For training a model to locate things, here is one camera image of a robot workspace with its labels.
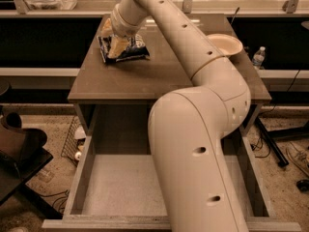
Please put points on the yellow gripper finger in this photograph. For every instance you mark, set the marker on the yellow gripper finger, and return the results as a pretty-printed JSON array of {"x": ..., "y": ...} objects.
[
  {"x": 117, "y": 46},
  {"x": 106, "y": 30}
]

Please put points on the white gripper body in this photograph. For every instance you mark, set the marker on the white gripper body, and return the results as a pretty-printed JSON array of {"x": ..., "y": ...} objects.
[{"x": 118, "y": 27}]

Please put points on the blue chip bag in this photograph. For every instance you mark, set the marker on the blue chip bag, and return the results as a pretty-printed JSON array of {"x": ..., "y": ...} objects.
[{"x": 135, "y": 50}]

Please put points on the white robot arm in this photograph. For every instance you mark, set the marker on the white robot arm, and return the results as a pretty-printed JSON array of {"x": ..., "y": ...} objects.
[{"x": 186, "y": 126}]

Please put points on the open top drawer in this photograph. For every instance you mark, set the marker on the open top drawer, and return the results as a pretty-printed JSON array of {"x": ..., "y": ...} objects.
[{"x": 115, "y": 187}]

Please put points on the white paper bowl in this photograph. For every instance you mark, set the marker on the white paper bowl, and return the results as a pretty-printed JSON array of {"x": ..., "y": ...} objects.
[{"x": 226, "y": 44}]

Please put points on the clear plastic water bottle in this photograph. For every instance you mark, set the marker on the clear plastic water bottle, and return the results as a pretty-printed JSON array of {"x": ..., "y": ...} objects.
[{"x": 259, "y": 57}]

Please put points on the dark brown chair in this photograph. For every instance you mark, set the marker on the dark brown chair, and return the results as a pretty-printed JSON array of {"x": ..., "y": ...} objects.
[{"x": 22, "y": 154}]

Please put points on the black stand leg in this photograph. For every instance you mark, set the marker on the black stand leg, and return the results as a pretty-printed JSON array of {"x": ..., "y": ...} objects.
[{"x": 272, "y": 136}]

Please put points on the grey sneaker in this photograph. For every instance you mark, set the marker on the grey sneaker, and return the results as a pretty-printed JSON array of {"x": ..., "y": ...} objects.
[{"x": 299, "y": 157}]

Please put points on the wire mesh basket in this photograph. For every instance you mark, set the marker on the wire mesh basket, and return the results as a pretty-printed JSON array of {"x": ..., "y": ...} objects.
[{"x": 70, "y": 149}]

